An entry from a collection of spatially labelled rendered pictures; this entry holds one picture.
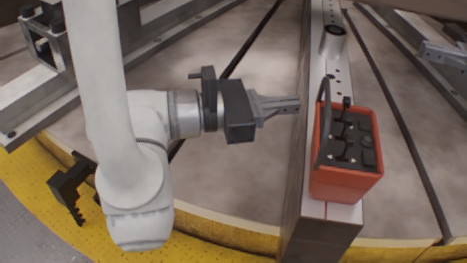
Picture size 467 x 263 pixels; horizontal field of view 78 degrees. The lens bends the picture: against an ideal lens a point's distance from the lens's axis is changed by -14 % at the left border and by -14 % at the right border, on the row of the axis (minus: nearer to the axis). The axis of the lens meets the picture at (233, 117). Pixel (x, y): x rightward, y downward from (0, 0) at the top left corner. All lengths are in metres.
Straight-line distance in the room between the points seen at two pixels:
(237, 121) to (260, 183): 0.64
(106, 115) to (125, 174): 0.09
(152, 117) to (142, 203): 0.16
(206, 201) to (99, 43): 0.85
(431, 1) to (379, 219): 0.77
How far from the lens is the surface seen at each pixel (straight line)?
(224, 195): 1.15
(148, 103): 0.58
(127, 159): 0.42
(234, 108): 0.59
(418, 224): 1.29
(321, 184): 0.66
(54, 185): 1.28
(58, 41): 1.38
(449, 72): 2.00
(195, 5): 2.07
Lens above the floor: 1.27
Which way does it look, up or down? 43 degrees down
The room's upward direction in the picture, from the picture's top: 4 degrees clockwise
